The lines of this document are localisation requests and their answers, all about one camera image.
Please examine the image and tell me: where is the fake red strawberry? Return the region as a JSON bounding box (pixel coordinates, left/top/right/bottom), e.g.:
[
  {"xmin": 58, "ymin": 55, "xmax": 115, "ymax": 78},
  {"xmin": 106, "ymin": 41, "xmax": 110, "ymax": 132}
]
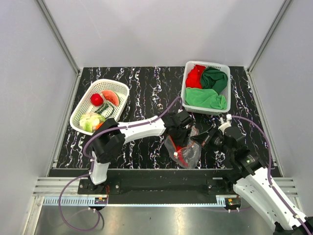
[{"xmin": 90, "ymin": 94, "xmax": 104, "ymax": 106}]

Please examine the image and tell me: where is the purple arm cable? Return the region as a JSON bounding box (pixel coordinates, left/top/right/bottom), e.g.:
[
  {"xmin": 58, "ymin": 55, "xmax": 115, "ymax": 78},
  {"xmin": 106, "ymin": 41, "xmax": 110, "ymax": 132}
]
[
  {"xmin": 227, "ymin": 115, "xmax": 313, "ymax": 233},
  {"xmin": 58, "ymin": 96, "xmax": 183, "ymax": 231}
]

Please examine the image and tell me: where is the fake watermelon slice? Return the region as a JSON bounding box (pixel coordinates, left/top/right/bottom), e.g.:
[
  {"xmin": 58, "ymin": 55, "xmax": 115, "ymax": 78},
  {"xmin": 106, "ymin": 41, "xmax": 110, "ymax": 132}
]
[{"xmin": 101, "ymin": 90, "xmax": 120, "ymax": 106}]

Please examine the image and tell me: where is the right aluminium frame post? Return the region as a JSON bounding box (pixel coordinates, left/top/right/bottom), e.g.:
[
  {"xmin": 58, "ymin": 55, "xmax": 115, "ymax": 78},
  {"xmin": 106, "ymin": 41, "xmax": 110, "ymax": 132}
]
[{"xmin": 246, "ymin": 0, "xmax": 294, "ymax": 74}]

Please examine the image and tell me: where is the fake white cauliflower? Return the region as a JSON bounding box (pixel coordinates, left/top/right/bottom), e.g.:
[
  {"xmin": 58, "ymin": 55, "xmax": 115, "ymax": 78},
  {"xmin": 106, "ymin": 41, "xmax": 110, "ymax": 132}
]
[{"xmin": 79, "ymin": 113, "xmax": 106, "ymax": 133}]

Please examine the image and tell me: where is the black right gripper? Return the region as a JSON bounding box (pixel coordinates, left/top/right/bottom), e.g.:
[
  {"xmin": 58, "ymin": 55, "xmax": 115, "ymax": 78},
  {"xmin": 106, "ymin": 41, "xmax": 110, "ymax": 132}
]
[{"xmin": 190, "ymin": 125, "xmax": 234, "ymax": 157}]

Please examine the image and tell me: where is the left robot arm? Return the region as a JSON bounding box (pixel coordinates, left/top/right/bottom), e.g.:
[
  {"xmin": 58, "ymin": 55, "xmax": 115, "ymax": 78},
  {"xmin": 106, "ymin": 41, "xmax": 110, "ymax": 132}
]
[{"xmin": 84, "ymin": 110, "xmax": 196, "ymax": 194}]

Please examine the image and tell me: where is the dark green cloth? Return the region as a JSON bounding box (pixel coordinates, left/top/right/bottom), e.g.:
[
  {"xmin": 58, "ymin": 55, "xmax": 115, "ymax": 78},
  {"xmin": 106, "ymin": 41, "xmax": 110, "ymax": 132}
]
[{"xmin": 200, "ymin": 67, "xmax": 228, "ymax": 94}]

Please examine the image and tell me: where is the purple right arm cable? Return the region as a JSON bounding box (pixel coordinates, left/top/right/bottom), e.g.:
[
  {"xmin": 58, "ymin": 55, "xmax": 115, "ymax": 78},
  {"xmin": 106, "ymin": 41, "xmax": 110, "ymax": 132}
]
[{"xmin": 227, "ymin": 115, "xmax": 313, "ymax": 233}]

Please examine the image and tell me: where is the white slotted cable duct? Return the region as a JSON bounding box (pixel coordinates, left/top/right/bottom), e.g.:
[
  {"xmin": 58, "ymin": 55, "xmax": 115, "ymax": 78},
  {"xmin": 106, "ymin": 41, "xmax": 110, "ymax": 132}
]
[{"xmin": 43, "ymin": 196, "xmax": 108, "ymax": 207}]

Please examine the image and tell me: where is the white rectangular plastic basket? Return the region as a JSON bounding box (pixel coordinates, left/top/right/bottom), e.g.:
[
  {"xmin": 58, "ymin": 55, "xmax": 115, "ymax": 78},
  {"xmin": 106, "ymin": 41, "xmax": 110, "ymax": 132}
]
[{"xmin": 180, "ymin": 61, "xmax": 231, "ymax": 116}]

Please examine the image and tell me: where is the fake green leafy sprig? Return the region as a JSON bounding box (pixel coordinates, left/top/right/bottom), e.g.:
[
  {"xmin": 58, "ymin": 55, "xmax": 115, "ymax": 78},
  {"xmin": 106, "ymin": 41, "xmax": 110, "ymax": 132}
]
[{"xmin": 95, "ymin": 102, "xmax": 115, "ymax": 119}]

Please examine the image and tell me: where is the fake red chili pepper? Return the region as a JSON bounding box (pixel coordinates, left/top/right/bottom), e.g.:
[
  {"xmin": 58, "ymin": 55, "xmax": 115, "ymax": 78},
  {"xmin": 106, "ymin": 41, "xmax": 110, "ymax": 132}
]
[{"xmin": 174, "ymin": 146, "xmax": 189, "ymax": 168}]

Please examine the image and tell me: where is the left aluminium frame post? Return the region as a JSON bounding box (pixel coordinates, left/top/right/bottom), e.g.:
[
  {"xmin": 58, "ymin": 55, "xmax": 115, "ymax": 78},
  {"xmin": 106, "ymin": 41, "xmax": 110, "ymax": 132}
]
[{"xmin": 36, "ymin": 0, "xmax": 82, "ymax": 74}]

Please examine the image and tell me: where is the white oval perforated basket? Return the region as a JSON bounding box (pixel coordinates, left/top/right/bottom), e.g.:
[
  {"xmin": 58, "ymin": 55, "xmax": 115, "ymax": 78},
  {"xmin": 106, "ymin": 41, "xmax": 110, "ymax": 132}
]
[{"xmin": 69, "ymin": 79, "xmax": 130, "ymax": 136}]

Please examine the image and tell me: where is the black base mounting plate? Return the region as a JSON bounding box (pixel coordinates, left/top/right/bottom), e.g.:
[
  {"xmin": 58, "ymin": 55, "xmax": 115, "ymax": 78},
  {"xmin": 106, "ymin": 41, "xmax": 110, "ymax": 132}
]
[{"xmin": 78, "ymin": 169, "xmax": 240, "ymax": 206}]

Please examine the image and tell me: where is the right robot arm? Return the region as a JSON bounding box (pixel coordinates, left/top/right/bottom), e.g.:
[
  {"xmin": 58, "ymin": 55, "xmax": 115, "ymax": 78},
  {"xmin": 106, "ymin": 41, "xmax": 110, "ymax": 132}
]
[{"xmin": 191, "ymin": 126, "xmax": 313, "ymax": 235}]

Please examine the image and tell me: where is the light green cloth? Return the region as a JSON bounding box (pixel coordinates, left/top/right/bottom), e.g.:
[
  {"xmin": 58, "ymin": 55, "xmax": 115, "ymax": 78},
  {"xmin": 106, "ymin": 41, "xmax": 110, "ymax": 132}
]
[{"xmin": 184, "ymin": 87, "xmax": 227, "ymax": 110}]

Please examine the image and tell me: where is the red cloth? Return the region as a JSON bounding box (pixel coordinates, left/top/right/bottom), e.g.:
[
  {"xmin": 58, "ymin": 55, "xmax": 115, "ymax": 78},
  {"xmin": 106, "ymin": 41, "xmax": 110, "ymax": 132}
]
[{"xmin": 185, "ymin": 65, "xmax": 206, "ymax": 89}]

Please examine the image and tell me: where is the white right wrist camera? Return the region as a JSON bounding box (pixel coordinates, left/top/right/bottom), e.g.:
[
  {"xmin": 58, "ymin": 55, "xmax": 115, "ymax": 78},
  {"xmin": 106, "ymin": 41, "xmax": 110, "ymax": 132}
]
[{"xmin": 218, "ymin": 114, "xmax": 232, "ymax": 134}]

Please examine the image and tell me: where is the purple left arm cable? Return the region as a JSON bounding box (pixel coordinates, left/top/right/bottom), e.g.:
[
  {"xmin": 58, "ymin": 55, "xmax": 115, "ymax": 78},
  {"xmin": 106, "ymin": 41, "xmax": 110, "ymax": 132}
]
[{"xmin": 58, "ymin": 96, "xmax": 183, "ymax": 231}]

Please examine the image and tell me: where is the clear zip top bag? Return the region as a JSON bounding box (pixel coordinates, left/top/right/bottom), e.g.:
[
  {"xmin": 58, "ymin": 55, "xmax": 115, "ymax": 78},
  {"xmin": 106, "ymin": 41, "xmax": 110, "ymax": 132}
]
[{"xmin": 164, "ymin": 136, "xmax": 201, "ymax": 169}]

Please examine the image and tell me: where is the aluminium frame post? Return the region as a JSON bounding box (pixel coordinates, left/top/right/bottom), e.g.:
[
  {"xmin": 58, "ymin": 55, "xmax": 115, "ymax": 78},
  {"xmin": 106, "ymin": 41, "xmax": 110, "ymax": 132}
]
[
  {"xmin": 36, "ymin": 0, "xmax": 82, "ymax": 74},
  {"xmin": 246, "ymin": 0, "xmax": 294, "ymax": 74}
]

